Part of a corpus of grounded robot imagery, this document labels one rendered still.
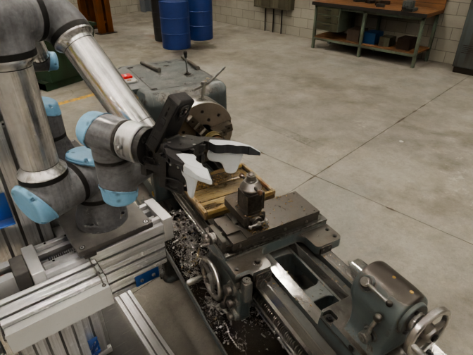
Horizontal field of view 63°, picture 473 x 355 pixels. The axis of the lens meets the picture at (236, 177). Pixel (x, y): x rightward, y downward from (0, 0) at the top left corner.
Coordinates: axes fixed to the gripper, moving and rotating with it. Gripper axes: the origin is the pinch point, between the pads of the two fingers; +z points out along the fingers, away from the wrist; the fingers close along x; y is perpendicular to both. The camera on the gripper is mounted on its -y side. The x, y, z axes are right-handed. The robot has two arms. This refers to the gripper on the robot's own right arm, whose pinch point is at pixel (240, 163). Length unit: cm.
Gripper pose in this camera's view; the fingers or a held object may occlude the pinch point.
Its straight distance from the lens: 61.2
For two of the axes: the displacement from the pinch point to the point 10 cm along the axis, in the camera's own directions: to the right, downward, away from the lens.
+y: -0.7, 9.0, 4.2
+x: -5.1, 3.3, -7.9
